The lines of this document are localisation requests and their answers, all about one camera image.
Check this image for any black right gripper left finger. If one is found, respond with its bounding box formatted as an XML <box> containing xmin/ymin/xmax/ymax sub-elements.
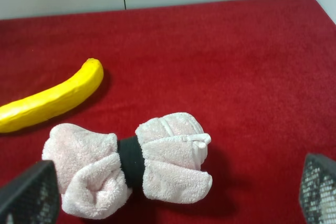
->
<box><xmin>1</xmin><ymin>160</ymin><xmax>60</xmax><ymax>223</ymax></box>

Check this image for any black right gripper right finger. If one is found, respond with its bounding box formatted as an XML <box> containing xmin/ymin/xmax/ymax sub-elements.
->
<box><xmin>299</xmin><ymin>154</ymin><xmax>336</xmax><ymax>224</ymax></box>

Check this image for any pink rolled towel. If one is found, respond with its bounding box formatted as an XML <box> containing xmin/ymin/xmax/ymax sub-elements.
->
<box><xmin>42</xmin><ymin>113</ymin><xmax>213</xmax><ymax>219</ymax></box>

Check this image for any black elastic band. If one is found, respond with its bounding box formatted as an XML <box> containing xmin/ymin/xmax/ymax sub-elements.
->
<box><xmin>117</xmin><ymin>135</ymin><xmax>145</xmax><ymax>188</ymax></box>

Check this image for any yellow toy banana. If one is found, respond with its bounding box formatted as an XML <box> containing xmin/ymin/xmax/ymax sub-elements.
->
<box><xmin>1</xmin><ymin>58</ymin><xmax>104</xmax><ymax>133</ymax></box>

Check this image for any red table cloth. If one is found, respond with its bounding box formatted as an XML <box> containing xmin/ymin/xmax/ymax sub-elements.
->
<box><xmin>1</xmin><ymin>0</ymin><xmax>335</xmax><ymax>223</ymax></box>

